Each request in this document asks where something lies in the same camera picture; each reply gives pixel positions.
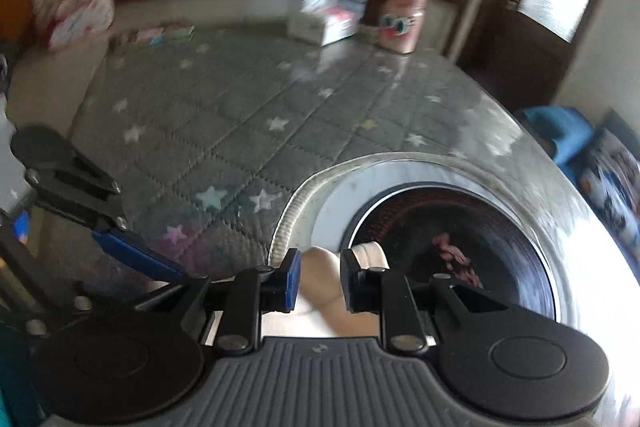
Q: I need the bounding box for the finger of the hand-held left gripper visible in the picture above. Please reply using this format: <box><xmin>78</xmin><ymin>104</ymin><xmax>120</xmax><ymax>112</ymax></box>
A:
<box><xmin>10</xmin><ymin>124</ymin><xmax>187</xmax><ymax>283</ymax></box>
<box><xmin>0</xmin><ymin>224</ymin><xmax>95</xmax><ymax>339</ymax></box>

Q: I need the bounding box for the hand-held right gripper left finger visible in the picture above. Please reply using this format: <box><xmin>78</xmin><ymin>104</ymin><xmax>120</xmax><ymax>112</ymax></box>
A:
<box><xmin>135</xmin><ymin>249</ymin><xmax>303</xmax><ymax>355</ymax></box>

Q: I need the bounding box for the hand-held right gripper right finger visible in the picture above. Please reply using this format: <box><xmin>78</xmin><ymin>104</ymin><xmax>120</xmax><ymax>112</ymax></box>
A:
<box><xmin>340</xmin><ymin>249</ymin><xmax>508</xmax><ymax>355</ymax></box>

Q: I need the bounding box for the cream garment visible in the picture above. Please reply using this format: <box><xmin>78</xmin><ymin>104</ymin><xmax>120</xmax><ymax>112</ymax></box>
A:
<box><xmin>265</xmin><ymin>244</ymin><xmax>391</xmax><ymax>340</ymax></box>

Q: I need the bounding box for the round black induction cooktop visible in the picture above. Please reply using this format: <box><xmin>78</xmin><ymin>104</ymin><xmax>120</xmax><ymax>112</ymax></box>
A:
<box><xmin>345</xmin><ymin>184</ymin><xmax>556</xmax><ymax>323</ymax></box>

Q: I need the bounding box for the pink patterned bag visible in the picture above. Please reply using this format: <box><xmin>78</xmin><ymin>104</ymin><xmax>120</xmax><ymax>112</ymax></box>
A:
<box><xmin>32</xmin><ymin>0</ymin><xmax>115</xmax><ymax>52</ymax></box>

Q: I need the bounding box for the stack of thin books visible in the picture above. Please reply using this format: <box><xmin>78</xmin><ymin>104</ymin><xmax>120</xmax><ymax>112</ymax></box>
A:
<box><xmin>110</xmin><ymin>23</ymin><xmax>196</xmax><ymax>48</ymax></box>

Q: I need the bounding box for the blue sofa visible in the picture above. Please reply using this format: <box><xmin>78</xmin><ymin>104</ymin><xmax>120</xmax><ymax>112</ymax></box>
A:
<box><xmin>515</xmin><ymin>106</ymin><xmax>640</xmax><ymax>278</ymax></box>

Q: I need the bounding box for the white cardboard box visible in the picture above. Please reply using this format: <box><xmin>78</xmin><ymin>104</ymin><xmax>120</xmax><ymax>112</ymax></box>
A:
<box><xmin>287</xmin><ymin>0</ymin><xmax>366</xmax><ymax>46</ymax></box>

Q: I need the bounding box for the pink cartoon-eyed bottle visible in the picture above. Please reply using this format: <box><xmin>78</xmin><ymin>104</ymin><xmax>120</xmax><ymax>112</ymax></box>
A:
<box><xmin>375</xmin><ymin>0</ymin><xmax>430</xmax><ymax>55</ymax></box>

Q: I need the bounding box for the butterfly print pillow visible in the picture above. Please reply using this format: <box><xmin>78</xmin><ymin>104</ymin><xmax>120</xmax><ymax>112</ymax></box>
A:
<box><xmin>577</xmin><ymin>127</ymin><xmax>640</xmax><ymax>258</ymax></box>

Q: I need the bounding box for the dark wooden glazed door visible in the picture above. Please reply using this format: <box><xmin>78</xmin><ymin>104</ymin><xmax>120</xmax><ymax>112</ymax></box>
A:
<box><xmin>457</xmin><ymin>0</ymin><xmax>618</xmax><ymax>108</ymax></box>

